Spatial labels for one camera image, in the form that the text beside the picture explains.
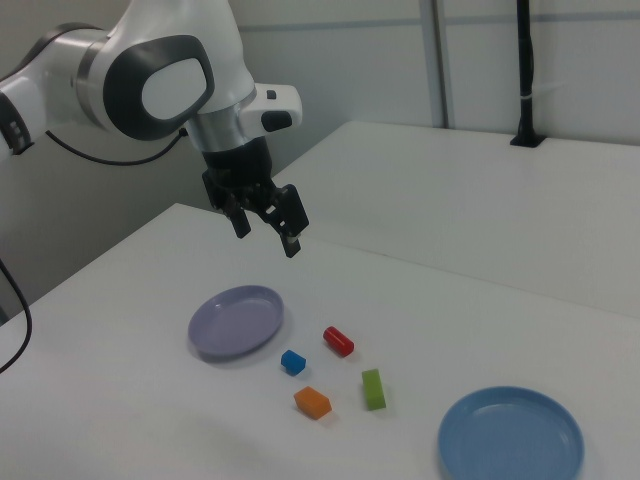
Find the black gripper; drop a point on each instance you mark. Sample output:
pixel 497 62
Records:
pixel 240 167

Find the red cylinder block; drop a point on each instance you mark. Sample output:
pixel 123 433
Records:
pixel 338 341

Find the small blue block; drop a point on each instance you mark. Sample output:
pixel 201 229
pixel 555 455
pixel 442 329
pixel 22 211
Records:
pixel 292 361

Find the orange block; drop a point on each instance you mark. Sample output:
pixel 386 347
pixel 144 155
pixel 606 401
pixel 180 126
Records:
pixel 312 402

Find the green rectangular block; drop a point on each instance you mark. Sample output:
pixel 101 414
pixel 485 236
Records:
pixel 373 390

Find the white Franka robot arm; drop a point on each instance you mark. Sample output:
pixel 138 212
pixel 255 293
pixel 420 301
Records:
pixel 165 50

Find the purple plate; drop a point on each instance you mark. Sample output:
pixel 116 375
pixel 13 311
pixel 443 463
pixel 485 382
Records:
pixel 235 320

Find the black pole with base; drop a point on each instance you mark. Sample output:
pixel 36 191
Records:
pixel 525 60

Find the blue plate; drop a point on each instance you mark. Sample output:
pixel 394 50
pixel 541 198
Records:
pixel 510 440

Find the grey partition post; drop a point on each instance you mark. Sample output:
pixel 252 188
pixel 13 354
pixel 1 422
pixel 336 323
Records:
pixel 435 60

